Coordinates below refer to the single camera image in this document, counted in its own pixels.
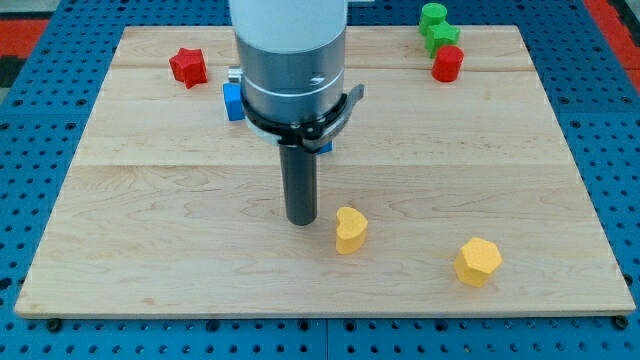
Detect red star block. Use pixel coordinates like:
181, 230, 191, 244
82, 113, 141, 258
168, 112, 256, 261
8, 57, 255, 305
169, 48, 208, 89

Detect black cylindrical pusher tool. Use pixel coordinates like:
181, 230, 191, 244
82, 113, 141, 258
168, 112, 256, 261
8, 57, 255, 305
279, 145, 317, 226

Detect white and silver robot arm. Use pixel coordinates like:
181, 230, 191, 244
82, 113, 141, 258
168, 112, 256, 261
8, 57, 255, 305
229, 0, 348, 142

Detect red cylinder block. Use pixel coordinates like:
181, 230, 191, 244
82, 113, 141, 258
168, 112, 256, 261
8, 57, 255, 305
432, 45, 464, 83

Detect yellow heart block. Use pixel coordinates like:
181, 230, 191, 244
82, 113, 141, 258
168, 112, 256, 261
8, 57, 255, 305
335, 207, 368, 255

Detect green star block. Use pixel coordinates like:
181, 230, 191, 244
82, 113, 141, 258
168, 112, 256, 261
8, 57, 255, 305
425, 21, 461, 58

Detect yellow hexagon block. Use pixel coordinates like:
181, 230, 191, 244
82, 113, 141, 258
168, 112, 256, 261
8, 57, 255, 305
454, 237, 503, 288

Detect black clamp ring with lever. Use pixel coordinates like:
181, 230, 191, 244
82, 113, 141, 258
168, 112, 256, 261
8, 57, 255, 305
240, 83, 366, 153

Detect green cylinder block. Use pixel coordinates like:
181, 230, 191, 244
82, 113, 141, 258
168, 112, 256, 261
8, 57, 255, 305
418, 2, 448, 36

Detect blue block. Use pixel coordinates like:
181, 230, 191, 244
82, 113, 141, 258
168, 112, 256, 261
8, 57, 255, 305
222, 82, 245, 121

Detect wooden board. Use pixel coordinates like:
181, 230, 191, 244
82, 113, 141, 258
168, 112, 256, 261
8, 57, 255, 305
15, 26, 636, 319

